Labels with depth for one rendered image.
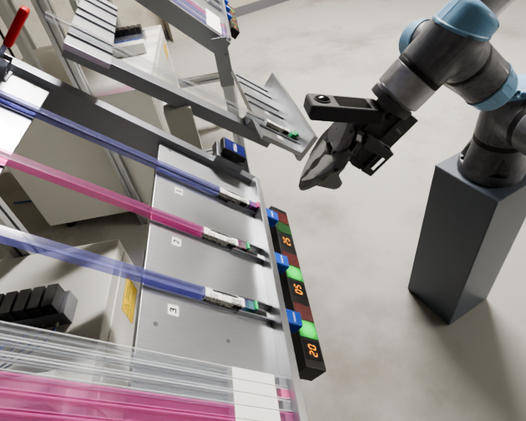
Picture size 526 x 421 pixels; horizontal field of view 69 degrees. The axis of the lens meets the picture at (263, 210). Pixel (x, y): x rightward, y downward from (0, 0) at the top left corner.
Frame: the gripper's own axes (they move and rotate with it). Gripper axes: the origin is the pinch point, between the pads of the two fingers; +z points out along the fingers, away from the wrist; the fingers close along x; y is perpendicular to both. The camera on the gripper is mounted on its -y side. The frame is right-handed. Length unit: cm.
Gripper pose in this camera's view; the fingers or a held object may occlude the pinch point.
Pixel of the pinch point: (301, 181)
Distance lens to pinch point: 68.2
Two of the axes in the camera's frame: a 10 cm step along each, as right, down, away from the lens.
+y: 8.0, 3.6, 4.7
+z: -5.8, 6.5, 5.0
